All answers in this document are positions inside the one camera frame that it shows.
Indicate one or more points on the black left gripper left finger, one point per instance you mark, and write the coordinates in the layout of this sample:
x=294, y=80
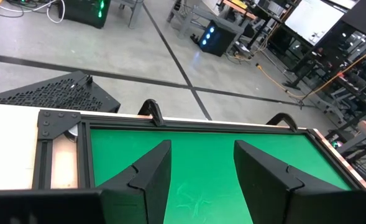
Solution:
x=133, y=199

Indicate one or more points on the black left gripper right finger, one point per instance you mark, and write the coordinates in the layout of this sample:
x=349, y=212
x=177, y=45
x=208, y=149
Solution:
x=279, y=199

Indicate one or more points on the green table mat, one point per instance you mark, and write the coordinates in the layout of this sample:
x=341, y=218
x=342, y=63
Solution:
x=201, y=155

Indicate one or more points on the black tripod stand base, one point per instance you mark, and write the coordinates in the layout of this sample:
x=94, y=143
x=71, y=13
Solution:
x=294, y=84

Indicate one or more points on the black perforated computer case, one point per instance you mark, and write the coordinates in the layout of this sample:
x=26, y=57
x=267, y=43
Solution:
x=55, y=93

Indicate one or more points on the black computer blue lights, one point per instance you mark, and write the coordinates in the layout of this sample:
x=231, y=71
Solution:
x=217, y=39

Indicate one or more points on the white display screen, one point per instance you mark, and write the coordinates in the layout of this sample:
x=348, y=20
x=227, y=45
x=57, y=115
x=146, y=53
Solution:
x=313, y=18

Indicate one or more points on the black computer green lights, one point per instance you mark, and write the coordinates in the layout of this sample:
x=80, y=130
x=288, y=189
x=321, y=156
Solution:
x=83, y=12

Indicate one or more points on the black aluminium table frame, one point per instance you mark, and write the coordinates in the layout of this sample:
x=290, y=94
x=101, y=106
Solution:
x=55, y=123

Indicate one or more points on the grey metal table frame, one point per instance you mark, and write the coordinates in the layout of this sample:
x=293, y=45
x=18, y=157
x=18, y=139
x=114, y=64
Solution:
x=201, y=14

